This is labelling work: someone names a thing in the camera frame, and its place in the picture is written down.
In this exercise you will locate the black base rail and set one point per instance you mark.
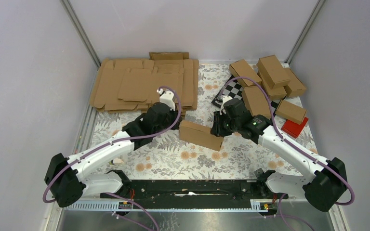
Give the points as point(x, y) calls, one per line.
point(206, 189)

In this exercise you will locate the stack of flat cardboard blanks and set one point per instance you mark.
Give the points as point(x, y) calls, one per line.
point(131, 84)

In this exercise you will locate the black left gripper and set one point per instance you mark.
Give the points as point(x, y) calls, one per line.
point(175, 116)

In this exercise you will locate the right aluminium corner post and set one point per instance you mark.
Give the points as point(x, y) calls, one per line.
point(315, 12)

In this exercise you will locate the folded cardboard box top stack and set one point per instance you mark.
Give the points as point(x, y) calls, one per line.
point(273, 72)

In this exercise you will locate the slotted metal cable duct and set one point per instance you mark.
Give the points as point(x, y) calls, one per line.
point(172, 205)

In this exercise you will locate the folded cardboard box lower stack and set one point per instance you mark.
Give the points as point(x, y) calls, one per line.
point(273, 94)

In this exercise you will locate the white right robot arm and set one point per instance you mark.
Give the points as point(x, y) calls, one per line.
point(322, 182)

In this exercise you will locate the aluminium corner post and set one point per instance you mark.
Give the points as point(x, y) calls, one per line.
point(315, 12)
point(81, 31)

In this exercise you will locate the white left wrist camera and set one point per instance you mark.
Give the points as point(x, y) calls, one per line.
point(167, 97)

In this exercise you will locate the black and white chessboard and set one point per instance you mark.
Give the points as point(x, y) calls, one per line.
point(234, 90)

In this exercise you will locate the folded cardboard box on chessboard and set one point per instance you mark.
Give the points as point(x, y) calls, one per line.
point(256, 102)

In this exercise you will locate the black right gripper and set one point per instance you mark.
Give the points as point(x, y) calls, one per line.
point(217, 129)

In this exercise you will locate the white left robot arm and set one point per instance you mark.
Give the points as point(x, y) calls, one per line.
point(70, 178)

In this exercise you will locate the folded cardboard box stack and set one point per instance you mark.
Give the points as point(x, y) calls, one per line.
point(273, 72)
point(273, 94)

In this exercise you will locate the left aluminium corner post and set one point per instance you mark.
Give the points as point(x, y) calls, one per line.
point(81, 31)

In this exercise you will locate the floral patterned table mat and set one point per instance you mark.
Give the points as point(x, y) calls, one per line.
point(168, 157)

